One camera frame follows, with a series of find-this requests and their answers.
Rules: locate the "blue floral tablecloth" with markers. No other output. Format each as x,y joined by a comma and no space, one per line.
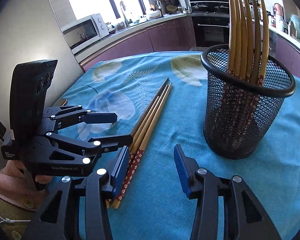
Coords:
154,206

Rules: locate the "black built-in oven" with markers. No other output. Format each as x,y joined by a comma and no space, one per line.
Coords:
211,30

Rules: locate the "grey refrigerator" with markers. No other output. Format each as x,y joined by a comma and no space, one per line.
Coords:
28,32

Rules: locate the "wooden chopstick three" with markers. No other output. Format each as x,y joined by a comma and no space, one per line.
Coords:
239,152

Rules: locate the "person left hand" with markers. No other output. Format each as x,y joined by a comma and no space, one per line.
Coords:
40,177

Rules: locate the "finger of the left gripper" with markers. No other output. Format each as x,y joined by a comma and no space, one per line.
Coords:
66,116
93,146

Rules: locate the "wooden chopstick four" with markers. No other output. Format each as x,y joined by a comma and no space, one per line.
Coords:
240,65

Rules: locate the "wooden chopstick five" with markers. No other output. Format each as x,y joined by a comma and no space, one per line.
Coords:
250,144

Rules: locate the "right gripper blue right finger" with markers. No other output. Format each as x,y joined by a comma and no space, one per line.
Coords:
244,215

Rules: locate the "pink sleeve left forearm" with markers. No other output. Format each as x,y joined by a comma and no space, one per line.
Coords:
18,200

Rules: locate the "black mesh pen cup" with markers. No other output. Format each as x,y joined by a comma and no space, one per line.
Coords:
279,84

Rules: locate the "chrome sink faucet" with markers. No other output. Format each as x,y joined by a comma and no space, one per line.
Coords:
123,9

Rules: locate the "wooden chopstick six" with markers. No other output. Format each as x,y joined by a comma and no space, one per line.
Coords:
265,37

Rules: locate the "wooden chopstick eight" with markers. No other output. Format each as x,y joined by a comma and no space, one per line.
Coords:
142,143

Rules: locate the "white microwave oven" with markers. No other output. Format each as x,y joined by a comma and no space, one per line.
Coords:
84,32

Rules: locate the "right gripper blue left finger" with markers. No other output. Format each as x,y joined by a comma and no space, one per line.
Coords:
58,216

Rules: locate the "black range hood stove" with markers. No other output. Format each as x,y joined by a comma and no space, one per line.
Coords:
210,6

